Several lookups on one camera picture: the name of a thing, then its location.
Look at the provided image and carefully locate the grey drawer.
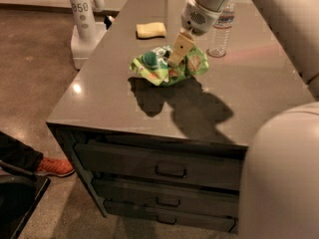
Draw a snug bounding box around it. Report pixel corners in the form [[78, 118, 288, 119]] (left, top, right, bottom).
[[74, 141, 241, 190], [104, 200, 238, 233], [92, 178, 238, 218]]

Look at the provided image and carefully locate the white robot stand numbered 050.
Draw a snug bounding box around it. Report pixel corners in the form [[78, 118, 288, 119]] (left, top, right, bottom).
[[70, 0, 115, 70]]

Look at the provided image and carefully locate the green rice chip bag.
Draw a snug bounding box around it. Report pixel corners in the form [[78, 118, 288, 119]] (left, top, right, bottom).
[[130, 46, 209, 87]]

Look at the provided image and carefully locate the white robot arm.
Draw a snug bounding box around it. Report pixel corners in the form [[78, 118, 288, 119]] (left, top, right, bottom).
[[168, 0, 319, 239]]

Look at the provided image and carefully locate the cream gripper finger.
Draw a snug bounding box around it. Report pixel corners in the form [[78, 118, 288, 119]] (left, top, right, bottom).
[[168, 31, 195, 68]]

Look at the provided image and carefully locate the black base platform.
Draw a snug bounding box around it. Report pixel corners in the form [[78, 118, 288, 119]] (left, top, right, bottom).
[[0, 160, 51, 239]]

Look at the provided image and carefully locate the bottom left grey drawer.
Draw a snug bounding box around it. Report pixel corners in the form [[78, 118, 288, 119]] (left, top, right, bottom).
[[104, 200, 238, 233]]

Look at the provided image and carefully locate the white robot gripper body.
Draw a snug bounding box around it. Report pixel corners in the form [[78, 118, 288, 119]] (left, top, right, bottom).
[[181, 0, 222, 36]]

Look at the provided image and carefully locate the dark trouser leg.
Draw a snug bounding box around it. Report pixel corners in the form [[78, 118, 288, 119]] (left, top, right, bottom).
[[0, 132, 43, 172]]

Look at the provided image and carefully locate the middle left grey drawer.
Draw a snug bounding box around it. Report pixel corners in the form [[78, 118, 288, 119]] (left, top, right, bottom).
[[92, 178, 238, 218]]

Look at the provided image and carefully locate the yellow sponge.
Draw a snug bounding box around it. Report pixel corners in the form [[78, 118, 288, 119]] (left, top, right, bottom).
[[137, 22, 166, 39]]

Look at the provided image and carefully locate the grey cabinet counter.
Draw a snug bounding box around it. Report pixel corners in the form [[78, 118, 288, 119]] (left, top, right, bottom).
[[45, 0, 316, 235]]

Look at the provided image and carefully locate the clear plastic water bottle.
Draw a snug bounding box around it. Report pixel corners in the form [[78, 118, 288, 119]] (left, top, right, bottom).
[[206, 3, 235, 58]]

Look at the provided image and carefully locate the top left grey drawer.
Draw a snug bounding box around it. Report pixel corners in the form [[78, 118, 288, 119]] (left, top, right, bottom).
[[74, 141, 241, 190]]

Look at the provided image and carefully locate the orange shoe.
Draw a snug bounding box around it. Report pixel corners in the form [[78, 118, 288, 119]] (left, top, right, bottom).
[[35, 157, 74, 177]]

